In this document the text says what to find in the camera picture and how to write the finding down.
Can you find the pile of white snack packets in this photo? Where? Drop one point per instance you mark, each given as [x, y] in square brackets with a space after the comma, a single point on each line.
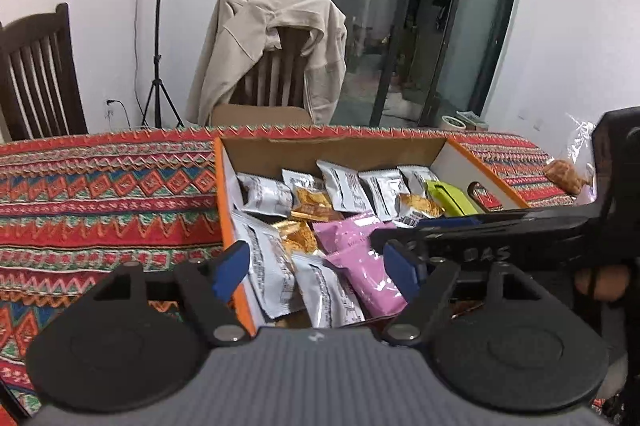
[340, 186]

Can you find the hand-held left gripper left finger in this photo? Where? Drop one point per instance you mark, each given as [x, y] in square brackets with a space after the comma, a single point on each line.
[231, 271]

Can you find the red patterned tablecloth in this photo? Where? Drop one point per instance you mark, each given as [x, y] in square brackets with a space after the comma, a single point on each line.
[100, 206]

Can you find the orange-edged cardboard box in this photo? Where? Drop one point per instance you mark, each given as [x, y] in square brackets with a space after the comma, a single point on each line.
[350, 150]

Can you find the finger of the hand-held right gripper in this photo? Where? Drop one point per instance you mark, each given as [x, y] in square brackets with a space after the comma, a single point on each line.
[400, 236]
[500, 221]

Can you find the clear orange snack packet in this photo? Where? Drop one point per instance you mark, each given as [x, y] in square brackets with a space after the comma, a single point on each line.
[420, 206]
[310, 203]
[565, 173]
[297, 241]

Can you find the black tripod stand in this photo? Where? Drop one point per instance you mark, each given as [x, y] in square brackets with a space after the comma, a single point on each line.
[159, 5]

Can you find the dark wooden chair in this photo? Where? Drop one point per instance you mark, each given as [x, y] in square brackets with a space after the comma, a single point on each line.
[35, 25]

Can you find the white wall socket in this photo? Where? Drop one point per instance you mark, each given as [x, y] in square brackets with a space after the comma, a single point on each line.
[109, 110]

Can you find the person's right hand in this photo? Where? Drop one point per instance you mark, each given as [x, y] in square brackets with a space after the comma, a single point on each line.
[605, 283]

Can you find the wooden chair with tan seat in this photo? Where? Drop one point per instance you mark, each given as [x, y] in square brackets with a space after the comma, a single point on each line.
[287, 38]

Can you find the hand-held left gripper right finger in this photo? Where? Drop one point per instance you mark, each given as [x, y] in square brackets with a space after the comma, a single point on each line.
[402, 271]

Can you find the chair with beige jacket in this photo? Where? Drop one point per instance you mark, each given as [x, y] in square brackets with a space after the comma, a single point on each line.
[235, 35]

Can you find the lime green snack packet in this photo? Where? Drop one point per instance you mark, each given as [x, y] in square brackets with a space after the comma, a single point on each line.
[450, 198]

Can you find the pink snack packet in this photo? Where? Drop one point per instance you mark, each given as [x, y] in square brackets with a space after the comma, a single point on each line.
[345, 231]
[370, 286]

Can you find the black-framed glass sliding door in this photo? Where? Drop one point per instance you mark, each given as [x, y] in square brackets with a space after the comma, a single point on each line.
[480, 30]

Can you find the beige tape roll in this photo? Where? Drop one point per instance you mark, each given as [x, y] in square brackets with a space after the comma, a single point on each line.
[452, 121]

